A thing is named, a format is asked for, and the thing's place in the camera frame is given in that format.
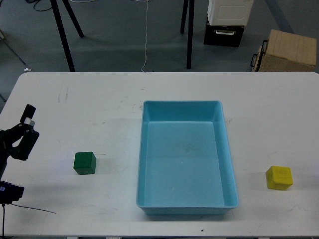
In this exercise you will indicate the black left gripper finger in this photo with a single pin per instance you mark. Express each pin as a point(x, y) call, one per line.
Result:
point(22, 137)

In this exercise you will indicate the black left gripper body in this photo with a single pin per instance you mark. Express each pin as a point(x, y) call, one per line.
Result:
point(6, 141)

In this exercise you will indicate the green wooden block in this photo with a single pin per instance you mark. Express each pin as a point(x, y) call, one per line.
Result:
point(84, 163)

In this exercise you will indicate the yellow wooden block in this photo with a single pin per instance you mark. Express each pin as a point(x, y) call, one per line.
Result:
point(279, 178)

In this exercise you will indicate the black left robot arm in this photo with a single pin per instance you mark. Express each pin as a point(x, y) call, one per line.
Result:
point(2, 169)

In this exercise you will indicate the black drawer box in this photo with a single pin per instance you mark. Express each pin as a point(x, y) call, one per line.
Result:
point(218, 35)

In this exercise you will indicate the white appliance box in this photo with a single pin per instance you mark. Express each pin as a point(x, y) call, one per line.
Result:
point(229, 12)

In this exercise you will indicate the black stand leg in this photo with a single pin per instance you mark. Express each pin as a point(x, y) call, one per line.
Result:
point(62, 35)
point(73, 18)
point(183, 16)
point(190, 33)

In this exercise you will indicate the black stand leg inner left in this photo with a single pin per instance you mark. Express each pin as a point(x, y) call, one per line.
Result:
point(73, 18)

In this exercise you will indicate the blue plastic tray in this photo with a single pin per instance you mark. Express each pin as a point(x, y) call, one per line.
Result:
point(185, 164)

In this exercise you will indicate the black stand leg inner right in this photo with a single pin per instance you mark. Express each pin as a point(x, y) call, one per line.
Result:
point(183, 16)

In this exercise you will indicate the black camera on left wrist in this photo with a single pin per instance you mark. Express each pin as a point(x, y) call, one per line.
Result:
point(10, 193)

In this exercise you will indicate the thin black cable tie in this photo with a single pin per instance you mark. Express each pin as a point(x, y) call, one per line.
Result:
point(32, 208)

